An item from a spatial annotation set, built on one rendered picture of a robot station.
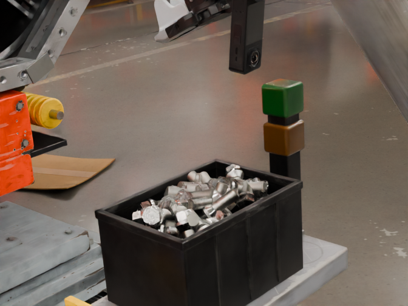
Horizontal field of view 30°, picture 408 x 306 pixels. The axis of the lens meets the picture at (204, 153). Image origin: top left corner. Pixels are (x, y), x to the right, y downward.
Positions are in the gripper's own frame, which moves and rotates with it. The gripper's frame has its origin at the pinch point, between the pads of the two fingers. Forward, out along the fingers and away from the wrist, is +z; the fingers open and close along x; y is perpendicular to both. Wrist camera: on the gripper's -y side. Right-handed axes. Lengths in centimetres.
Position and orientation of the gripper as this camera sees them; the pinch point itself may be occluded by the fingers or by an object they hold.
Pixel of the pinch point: (164, 40)
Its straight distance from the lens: 110.8
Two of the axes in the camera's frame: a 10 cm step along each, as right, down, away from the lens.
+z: -6.9, 2.6, 6.7
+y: -4.0, -9.1, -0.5
